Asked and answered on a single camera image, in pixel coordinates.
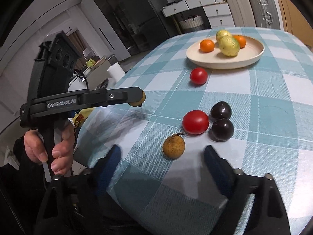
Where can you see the white dresser desk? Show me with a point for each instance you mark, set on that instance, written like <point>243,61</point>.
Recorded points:
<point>195,3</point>

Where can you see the wooden door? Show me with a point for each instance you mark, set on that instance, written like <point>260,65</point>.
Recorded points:
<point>293,17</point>

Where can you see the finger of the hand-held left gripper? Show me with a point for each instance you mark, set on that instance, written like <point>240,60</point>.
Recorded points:
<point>110,98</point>

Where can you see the yellow lemon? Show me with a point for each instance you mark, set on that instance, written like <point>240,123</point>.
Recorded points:
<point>228,47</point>
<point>223,34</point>

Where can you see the brown longan with stem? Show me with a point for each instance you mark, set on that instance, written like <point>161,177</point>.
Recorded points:
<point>173,148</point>

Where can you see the small red tomato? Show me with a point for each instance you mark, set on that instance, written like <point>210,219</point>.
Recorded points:
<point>198,76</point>

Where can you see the cream round plate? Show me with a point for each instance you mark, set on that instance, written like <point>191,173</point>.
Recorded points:
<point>247,56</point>

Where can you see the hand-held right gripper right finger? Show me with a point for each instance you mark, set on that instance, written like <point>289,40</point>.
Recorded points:
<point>217,169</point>

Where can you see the person's left hand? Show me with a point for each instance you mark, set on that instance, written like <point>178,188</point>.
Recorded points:
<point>62,151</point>

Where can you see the woven laundry basket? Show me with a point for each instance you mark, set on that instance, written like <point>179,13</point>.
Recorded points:
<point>192,23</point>

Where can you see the silver suitcase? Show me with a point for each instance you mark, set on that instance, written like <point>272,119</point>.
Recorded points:
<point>264,7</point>

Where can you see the large red tomato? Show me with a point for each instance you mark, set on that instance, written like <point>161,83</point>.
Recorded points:
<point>195,122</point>

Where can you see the white drawer cabinet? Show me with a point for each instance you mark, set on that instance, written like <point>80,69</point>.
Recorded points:
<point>217,13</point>

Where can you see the beige suitcase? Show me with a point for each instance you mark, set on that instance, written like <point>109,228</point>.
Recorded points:
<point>236,7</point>

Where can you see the white paper towel roll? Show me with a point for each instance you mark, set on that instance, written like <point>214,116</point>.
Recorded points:
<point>116,72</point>

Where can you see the dark purple plum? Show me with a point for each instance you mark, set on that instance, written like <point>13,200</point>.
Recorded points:
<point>222,129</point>
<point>220,110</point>

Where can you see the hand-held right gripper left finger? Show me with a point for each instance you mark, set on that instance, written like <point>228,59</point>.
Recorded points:
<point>110,166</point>

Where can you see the black refrigerator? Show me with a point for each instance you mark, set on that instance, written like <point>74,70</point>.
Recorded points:
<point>149,12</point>

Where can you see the yellow plastic bag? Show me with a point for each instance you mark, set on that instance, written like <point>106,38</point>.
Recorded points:
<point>82,117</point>

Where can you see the orange mandarin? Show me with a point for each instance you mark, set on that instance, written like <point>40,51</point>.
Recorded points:
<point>207,45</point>
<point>241,41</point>

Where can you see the dark glass cabinet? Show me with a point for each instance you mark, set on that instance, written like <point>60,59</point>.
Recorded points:
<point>107,9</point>

